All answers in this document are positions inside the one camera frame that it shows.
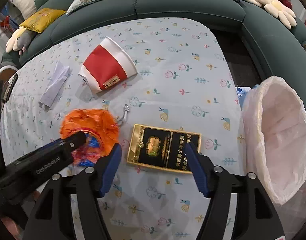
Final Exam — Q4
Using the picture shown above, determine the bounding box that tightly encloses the orange snack wrapper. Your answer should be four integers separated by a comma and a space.
60, 109, 119, 167

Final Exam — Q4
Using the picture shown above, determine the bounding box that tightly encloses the black gold cigarette box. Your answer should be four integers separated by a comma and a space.
127, 124, 202, 174

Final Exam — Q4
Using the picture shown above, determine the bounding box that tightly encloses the white trash bin with liner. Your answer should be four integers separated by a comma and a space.
242, 76, 306, 205

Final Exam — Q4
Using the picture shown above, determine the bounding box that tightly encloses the crushed red white paper cup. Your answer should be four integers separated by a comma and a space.
79, 36, 137, 94

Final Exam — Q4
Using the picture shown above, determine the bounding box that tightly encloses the floral light blue tablecloth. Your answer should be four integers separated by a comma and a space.
0, 18, 245, 239

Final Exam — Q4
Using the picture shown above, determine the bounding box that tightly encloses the dark green sectional sofa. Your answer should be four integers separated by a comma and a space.
2, 0, 306, 98

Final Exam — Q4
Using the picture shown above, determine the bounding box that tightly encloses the yellow cushion far left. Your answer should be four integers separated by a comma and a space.
19, 8, 66, 34

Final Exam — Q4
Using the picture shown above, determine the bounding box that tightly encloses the white grey plush toy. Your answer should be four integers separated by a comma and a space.
5, 0, 37, 53

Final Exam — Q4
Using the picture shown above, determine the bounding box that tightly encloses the daisy pillow lower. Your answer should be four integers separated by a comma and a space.
264, 0, 297, 29

